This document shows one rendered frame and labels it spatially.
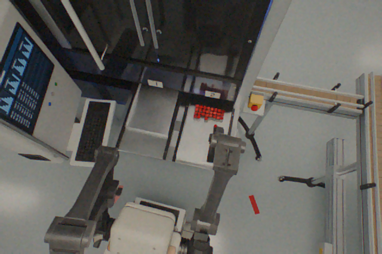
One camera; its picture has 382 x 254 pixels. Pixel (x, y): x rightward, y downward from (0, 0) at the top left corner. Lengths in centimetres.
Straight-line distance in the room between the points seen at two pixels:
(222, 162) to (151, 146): 81
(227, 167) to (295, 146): 188
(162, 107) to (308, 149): 155
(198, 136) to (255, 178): 104
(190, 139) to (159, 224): 68
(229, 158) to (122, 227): 44
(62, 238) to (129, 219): 28
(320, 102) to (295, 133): 97
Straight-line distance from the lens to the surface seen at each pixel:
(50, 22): 145
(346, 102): 179
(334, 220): 203
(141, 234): 97
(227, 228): 237
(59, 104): 164
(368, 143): 180
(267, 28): 106
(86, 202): 86
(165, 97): 166
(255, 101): 152
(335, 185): 207
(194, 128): 157
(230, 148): 82
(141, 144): 156
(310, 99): 175
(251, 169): 246
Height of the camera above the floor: 235
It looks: 69 degrees down
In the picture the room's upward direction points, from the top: 1 degrees clockwise
